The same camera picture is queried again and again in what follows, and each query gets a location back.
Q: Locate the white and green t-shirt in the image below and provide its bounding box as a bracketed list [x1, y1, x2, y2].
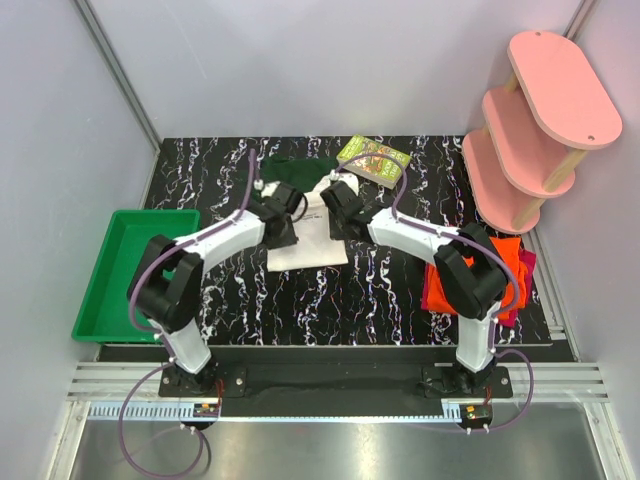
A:
[260, 155, 348, 272]

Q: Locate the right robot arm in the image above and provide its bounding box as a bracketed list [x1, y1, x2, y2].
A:
[320, 181, 516, 397]

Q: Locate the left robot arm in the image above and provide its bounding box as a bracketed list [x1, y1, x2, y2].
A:
[127, 183, 307, 396]

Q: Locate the green paperback book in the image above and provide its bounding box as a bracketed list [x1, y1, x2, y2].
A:
[336, 135, 411, 189]

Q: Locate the green plastic tray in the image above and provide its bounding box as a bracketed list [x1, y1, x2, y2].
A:
[71, 209, 200, 344]

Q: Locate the pink three-tier shelf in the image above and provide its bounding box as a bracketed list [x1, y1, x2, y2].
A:
[462, 30, 623, 235]

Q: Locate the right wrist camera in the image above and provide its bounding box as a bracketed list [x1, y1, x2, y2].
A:
[329, 171, 359, 195]

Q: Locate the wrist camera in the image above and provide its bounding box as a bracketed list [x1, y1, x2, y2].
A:
[253, 180, 280, 200]
[329, 171, 359, 195]

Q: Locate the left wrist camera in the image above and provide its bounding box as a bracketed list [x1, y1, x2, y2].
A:
[253, 180, 280, 200]

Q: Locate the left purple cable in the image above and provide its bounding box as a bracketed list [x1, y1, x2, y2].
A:
[117, 148, 261, 476]

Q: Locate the purple cable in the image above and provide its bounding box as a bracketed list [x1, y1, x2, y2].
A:
[117, 148, 261, 476]
[332, 153, 535, 434]

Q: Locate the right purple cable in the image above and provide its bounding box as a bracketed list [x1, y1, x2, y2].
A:
[332, 153, 535, 434]

